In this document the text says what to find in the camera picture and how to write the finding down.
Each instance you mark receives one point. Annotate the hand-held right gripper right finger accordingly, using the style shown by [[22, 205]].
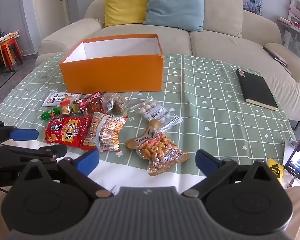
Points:
[[203, 160]]

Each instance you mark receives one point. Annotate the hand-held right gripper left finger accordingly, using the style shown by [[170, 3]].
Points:
[[87, 161]]

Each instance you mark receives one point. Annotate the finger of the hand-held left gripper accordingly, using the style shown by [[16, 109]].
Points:
[[57, 150], [23, 134]]

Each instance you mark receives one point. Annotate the large red snack packet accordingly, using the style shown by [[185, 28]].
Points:
[[65, 132]]

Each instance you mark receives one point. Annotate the green red small bottle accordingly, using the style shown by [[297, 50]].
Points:
[[50, 113]]

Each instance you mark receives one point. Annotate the striped cracker packet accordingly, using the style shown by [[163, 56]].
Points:
[[105, 132]]

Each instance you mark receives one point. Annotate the bone-shaped packet of orange snacks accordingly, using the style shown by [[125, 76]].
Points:
[[160, 150]]

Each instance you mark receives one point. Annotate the white snack packet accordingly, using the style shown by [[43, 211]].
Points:
[[53, 100]]

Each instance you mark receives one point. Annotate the dark red snack packet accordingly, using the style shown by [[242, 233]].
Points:
[[92, 105]]

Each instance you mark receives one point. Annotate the clear nut packet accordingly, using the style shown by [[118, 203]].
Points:
[[118, 103]]

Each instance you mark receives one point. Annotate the clear packet of white balls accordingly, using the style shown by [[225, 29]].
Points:
[[153, 112]]

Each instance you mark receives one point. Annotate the orange cardboard box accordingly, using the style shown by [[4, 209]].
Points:
[[110, 72]]

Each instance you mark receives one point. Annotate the yellow card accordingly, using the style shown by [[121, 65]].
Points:
[[275, 168]]

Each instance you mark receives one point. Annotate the red plastic stool stack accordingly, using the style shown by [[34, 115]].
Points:
[[11, 51]]

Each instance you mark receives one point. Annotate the black notebook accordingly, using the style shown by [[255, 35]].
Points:
[[258, 90]]

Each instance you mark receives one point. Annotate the cream cloth bundle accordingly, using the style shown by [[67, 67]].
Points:
[[7, 37]]

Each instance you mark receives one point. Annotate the beige sofa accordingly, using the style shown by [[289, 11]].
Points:
[[215, 45]]

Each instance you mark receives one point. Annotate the white door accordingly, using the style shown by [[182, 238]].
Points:
[[47, 10]]

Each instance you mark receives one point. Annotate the dark book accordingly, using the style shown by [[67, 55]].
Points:
[[276, 55]]

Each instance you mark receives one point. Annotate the glass side table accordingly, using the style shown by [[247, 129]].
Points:
[[293, 45]]

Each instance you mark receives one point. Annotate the beige cushion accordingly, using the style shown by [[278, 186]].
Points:
[[222, 12]]

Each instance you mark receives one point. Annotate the light blue cushion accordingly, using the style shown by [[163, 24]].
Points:
[[175, 5]]

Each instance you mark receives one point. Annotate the yellow cushion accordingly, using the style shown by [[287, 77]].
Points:
[[126, 5]]

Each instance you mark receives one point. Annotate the stack of books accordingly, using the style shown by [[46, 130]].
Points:
[[293, 26]]

